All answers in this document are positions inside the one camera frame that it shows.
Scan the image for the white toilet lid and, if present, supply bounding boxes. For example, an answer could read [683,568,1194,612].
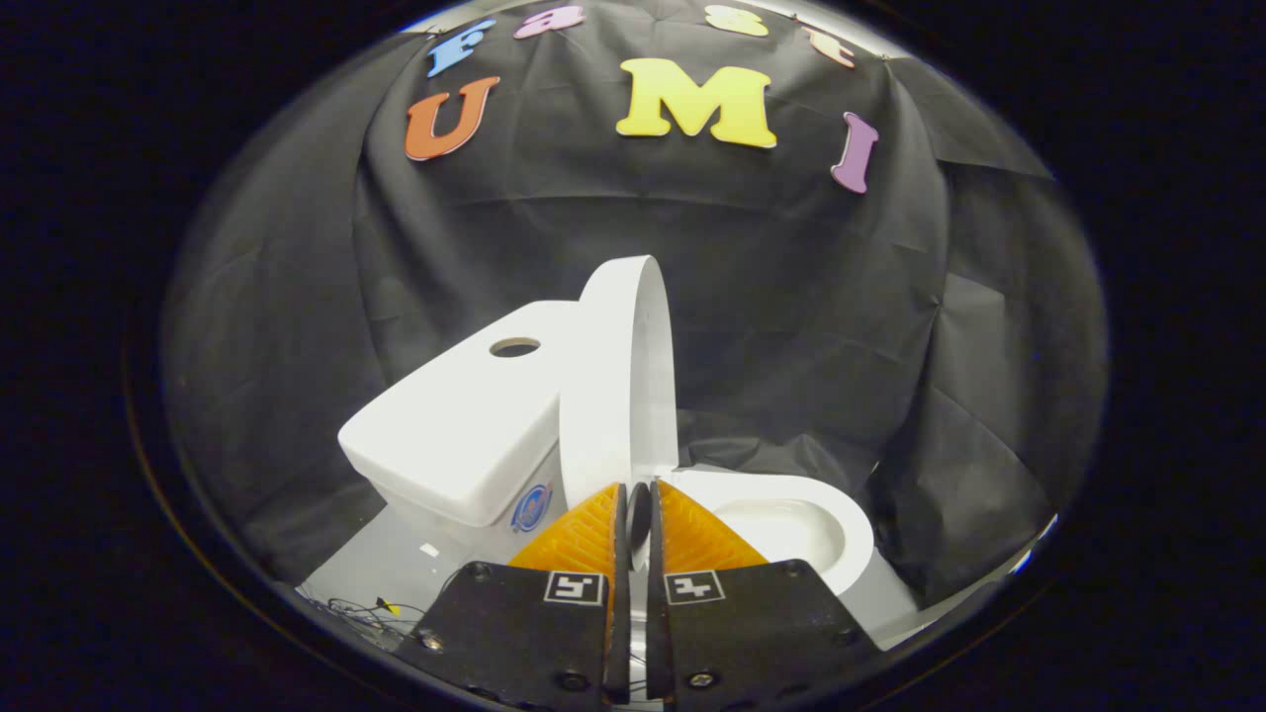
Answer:
[559,255,681,513]

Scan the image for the thin black cables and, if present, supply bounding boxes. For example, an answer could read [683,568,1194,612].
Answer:
[302,591,456,646]

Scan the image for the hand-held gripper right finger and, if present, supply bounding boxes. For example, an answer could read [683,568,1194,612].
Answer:
[645,480,881,708]

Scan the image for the black backdrop cloth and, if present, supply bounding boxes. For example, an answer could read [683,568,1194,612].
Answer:
[163,0,1109,610]

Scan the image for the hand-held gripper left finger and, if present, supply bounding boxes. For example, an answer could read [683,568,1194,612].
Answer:
[396,482,632,708]

